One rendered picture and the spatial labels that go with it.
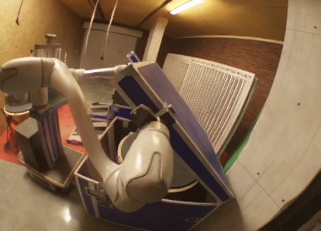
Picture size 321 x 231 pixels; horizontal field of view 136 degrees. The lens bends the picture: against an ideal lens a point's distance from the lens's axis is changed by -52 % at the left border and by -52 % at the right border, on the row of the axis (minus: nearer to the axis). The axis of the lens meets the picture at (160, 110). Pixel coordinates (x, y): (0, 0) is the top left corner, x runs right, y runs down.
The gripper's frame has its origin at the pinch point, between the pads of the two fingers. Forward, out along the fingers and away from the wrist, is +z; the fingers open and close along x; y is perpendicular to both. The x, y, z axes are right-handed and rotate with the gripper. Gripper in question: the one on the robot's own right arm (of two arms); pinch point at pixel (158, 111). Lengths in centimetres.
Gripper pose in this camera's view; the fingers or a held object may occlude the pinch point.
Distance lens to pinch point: 55.7
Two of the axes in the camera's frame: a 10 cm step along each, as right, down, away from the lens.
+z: 0.5, -3.7, 9.3
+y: 6.0, 7.5, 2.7
